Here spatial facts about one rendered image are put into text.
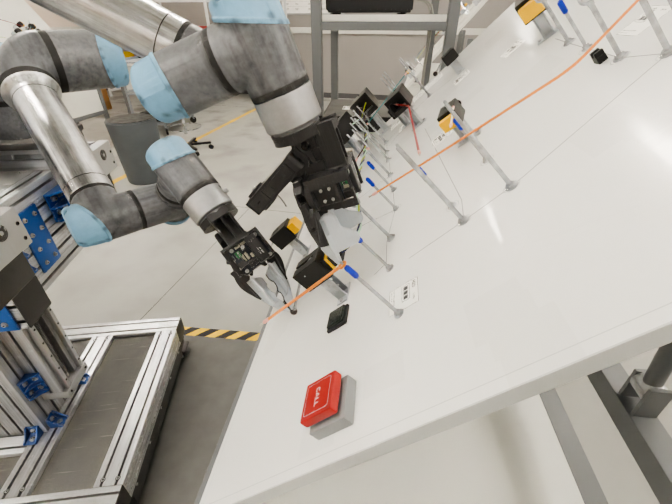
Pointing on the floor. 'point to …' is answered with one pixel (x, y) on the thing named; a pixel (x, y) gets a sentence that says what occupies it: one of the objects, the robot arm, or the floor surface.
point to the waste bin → (134, 144)
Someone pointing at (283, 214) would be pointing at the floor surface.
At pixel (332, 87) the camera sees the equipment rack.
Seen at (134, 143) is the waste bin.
